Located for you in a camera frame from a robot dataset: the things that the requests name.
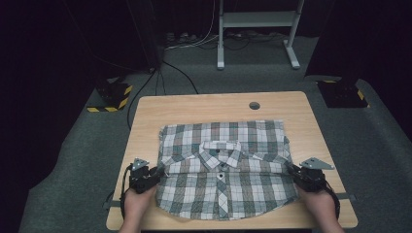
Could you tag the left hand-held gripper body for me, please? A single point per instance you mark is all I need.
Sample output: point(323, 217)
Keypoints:
point(142, 179)

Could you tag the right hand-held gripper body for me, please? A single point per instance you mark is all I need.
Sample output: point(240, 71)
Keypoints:
point(311, 179)

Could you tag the plaid button-up shirt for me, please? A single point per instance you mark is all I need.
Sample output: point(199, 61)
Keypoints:
point(223, 187)

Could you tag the black yellow striped stand base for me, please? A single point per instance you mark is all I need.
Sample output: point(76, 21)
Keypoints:
point(340, 95)
point(111, 93)

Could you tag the power strip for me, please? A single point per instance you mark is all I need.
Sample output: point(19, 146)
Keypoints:
point(181, 37)

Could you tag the dark curtain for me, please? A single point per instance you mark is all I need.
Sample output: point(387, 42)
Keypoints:
point(39, 81)
point(372, 39)

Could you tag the black stand post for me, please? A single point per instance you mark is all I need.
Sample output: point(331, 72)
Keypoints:
point(150, 39)

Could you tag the white metal desk frame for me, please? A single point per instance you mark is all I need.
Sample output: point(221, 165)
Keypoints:
point(259, 19)

